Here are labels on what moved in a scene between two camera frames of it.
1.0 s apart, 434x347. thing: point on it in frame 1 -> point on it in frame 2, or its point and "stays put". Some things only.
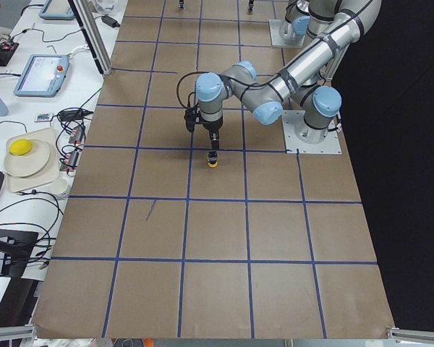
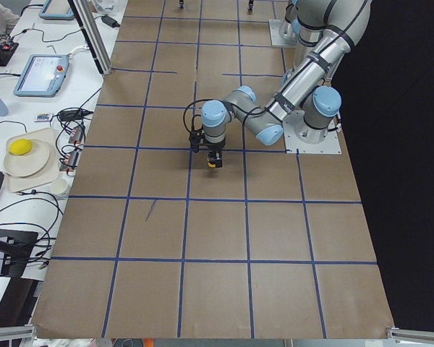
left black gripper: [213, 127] -> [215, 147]
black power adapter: [110, 22] stays put
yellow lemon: [20, 147] stays put
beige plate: [29, 164] stays put
